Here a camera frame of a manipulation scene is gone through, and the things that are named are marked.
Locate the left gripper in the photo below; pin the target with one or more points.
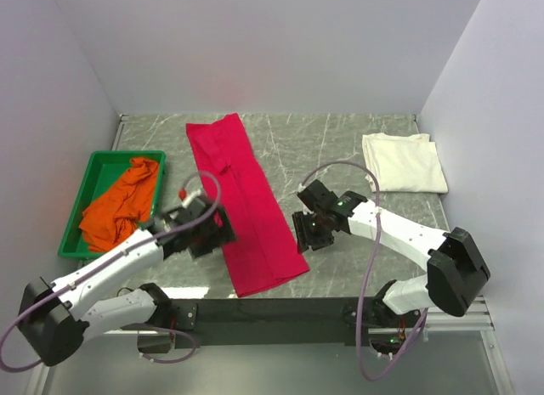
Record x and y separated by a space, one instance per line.
222 234

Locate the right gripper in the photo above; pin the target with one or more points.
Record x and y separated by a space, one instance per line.
304 239

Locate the pink t shirt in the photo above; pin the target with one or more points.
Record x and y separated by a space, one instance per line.
265 253

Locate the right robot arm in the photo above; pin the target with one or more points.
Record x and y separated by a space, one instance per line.
454 269

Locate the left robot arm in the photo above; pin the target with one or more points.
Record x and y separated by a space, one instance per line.
58 317

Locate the orange t shirt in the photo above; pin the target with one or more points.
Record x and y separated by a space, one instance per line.
118 212

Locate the folded white t shirt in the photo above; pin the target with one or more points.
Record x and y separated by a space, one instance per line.
403 164

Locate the green plastic bin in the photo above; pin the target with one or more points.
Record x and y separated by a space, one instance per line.
103 169

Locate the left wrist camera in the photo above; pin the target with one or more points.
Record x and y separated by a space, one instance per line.
194 205

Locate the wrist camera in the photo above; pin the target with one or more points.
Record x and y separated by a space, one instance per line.
319 199
194 205

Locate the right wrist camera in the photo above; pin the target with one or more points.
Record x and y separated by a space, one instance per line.
319 199

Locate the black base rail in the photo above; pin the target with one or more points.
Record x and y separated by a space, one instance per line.
217 322

